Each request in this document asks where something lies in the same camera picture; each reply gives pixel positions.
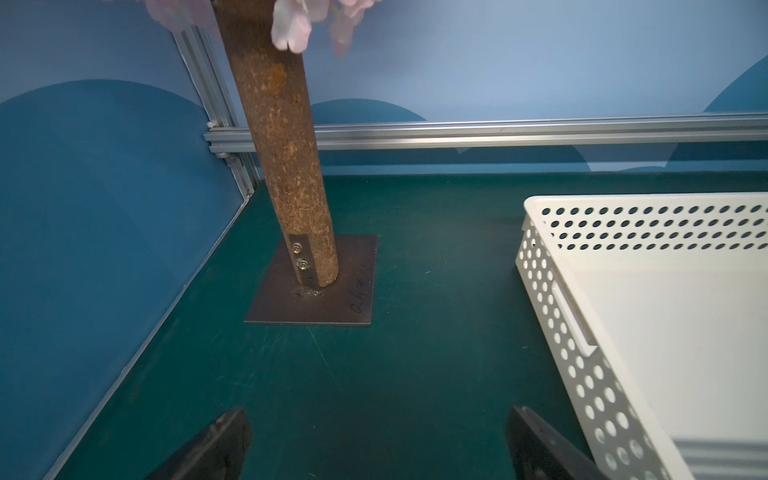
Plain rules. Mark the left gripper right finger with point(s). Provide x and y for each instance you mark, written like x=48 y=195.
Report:
x=538 y=451

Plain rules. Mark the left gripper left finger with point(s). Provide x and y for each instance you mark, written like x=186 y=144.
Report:
x=218 y=451

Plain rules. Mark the white perforated plastic basket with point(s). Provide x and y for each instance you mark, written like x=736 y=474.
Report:
x=654 y=309

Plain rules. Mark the pink cherry blossom tree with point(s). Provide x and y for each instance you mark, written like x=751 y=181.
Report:
x=264 y=42

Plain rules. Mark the dark tree base plate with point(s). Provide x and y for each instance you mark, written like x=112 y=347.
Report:
x=287 y=293

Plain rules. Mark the aluminium frame back rail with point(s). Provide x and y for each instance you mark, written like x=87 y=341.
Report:
x=701 y=128

